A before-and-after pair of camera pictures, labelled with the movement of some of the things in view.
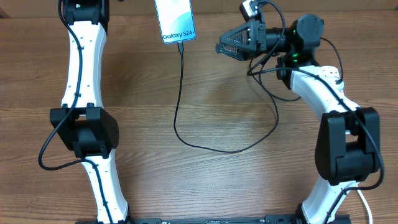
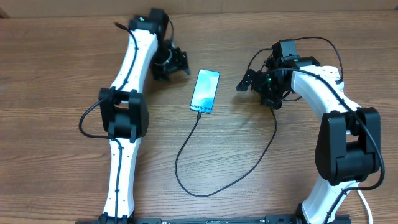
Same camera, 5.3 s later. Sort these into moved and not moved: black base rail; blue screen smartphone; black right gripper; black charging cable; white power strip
Moved: black right gripper; blue screen smartphone; black charging cable
Not moved: white power strip; black base rail
